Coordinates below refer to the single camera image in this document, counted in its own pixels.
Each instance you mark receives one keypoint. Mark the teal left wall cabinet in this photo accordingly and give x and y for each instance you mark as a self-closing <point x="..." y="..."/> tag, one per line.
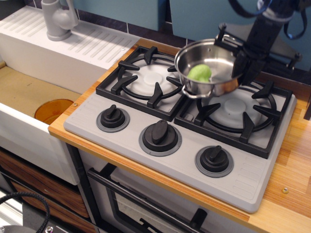
<point x="149" y="14"/>

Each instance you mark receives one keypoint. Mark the brass countertop screw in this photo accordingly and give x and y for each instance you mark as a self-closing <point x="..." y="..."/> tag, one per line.
<point x="285" y="190"/>

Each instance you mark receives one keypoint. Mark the grey toy stove top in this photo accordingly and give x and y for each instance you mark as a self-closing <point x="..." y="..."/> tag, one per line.
<point x="224" y="146"/>

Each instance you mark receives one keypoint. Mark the green toy cauliflower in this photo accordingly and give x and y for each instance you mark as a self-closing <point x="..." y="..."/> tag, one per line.
<point x="200" y="73"/>

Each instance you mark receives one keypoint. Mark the white left burner plate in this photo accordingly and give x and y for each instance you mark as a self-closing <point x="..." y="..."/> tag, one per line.
<point x="148" y="76"/>

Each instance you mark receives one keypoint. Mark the grey toy faucet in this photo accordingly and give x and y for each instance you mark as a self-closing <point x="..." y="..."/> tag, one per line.
<point x="59" y="22"/>

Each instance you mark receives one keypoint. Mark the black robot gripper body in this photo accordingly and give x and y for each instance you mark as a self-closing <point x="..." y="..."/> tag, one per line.
<point x="260" y="41"/>

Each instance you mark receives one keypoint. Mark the black right stove knob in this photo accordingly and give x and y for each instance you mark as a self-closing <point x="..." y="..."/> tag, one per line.
<point x="214" y="161"/>

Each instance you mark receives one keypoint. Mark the teal wall cabinet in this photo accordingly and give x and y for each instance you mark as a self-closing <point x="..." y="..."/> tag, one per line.
<point x="149" y="14"/>
<point x="200" y="19"/>

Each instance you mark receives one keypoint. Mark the black right burner grate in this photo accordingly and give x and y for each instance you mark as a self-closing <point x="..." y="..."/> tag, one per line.
<point x="258" y="140"/>

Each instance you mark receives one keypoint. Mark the orange sink drain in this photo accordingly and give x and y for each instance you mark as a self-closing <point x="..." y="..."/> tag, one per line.
<point x="51" y="110"/>

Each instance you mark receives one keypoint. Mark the black left stove knob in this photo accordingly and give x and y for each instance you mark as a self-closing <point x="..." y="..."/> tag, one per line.
<point x="112" y="119"/>

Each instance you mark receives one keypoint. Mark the black blue robot arm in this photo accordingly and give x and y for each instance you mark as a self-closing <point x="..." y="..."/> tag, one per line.
<point x="277" y="10"/>

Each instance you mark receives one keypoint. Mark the teal right wall cabinet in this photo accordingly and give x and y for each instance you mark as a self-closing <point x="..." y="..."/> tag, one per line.
<point x="200" y="19"/>

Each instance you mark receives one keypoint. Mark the stainless steel pot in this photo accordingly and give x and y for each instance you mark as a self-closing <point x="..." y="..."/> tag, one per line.
<point x="219" y="60"/>

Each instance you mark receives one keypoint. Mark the white toy sink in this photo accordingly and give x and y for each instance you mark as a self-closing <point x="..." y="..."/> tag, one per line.
<point x="35" y="70"/>

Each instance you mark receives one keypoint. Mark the upper wood drawer front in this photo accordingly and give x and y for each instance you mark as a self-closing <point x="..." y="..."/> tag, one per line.
<point x="46" y="183"/>

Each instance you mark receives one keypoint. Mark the black left burner grate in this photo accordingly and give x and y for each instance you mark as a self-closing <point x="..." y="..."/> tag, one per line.
<point x="114" y="86"/>

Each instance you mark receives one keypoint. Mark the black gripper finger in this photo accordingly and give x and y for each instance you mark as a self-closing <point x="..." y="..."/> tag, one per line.
<point x="240" y="64"/>
<point x="252" y="70"/>

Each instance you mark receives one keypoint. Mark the oven door with handle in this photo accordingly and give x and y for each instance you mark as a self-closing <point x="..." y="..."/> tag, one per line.
<point x="144" y="216"/>

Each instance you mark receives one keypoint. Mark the black burner grate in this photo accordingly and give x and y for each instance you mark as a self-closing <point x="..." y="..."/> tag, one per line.
<point x="258" y="140"/>
<point x="114" y="86"/>

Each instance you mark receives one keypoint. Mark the black stove knob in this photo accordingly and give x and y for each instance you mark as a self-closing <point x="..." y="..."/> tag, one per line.
<point x="214" y="161"/>
<point x="160" y="139"/>
<point x="112" y="119"/>

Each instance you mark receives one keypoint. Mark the black middle stove knob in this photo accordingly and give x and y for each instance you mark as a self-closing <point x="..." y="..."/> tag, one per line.
<point x="160" y="139"/>

